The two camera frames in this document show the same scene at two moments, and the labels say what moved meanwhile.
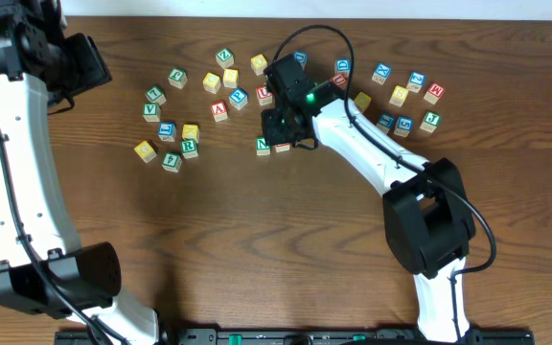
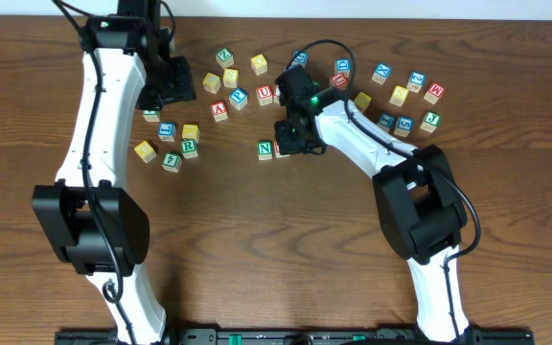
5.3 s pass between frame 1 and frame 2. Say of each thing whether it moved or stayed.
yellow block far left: stayed
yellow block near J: stayed
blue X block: stayed
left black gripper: moved
